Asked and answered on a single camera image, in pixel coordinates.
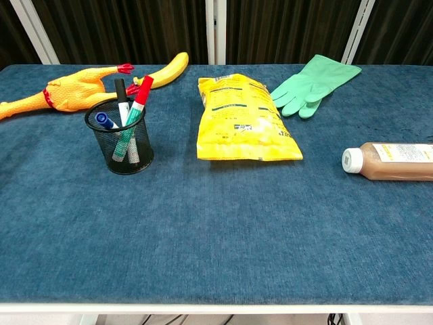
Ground blue marker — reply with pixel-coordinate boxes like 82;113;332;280
95;112;120;131

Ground black pen cup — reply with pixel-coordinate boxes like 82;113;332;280
84;97;155;175

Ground red cap green marker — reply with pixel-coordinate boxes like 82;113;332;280
112;75;155;163

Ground black and white marker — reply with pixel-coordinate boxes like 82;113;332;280
114;78;141;164

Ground yellow snack bag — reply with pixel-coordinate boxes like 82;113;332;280
196;73;304;162

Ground blue fabric table mat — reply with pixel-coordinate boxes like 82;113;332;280
0;64;433;305

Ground yellow banana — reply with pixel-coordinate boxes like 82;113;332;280
133;51;189;90

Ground green rubber glove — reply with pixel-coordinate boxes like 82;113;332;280
270;53;363;120

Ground black pleated curtain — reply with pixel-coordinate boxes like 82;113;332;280
0;0;433;68

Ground yellow rubber chicken toy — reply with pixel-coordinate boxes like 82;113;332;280
0;63;139;121

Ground brown bottle white cap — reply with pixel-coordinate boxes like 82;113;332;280
341;142;433;182

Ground white frame post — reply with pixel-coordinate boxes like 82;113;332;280
9;0;61;65
341;0;377;65
205;0;227;66

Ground black cable bundle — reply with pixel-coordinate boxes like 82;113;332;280
135;313;190;325

